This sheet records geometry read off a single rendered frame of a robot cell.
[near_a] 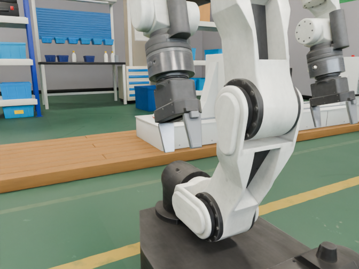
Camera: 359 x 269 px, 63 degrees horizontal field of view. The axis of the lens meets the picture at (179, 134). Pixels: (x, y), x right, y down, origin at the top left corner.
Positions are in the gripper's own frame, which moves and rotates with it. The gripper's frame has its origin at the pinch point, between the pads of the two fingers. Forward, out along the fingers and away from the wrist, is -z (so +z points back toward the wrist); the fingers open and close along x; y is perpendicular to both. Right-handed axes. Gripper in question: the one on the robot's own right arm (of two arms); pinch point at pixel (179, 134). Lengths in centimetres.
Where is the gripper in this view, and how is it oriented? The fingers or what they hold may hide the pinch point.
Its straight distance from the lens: 54.4
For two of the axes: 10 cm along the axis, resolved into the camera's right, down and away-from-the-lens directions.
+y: 8.8, -0.8, 4.7
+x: 4.6, -1.2, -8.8
